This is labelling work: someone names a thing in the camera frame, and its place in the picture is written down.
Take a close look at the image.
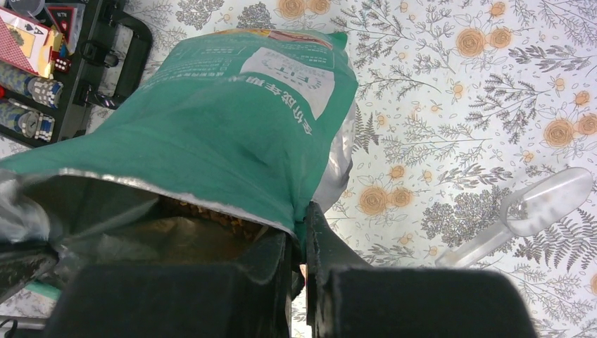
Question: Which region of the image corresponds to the black poker chip case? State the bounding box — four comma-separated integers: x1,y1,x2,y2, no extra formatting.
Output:
1,1,153,148

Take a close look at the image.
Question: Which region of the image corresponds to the clear plastic scoop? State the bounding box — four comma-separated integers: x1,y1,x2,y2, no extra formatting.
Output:
435,167,593,268

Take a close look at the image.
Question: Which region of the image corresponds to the green dog food bag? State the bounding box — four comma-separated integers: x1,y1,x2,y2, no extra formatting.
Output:
1,29,358,281

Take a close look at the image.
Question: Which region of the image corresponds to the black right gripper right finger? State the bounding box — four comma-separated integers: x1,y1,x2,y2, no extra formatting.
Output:
305,201,370,337

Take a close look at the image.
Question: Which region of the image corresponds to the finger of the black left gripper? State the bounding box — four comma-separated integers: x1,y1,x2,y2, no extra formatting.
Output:
1,242,58,303

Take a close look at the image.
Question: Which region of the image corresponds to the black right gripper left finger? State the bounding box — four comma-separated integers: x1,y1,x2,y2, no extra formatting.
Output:
225,230,292,337

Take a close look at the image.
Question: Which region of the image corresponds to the floral table mat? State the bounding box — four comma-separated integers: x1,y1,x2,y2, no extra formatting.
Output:
0,0,597,338

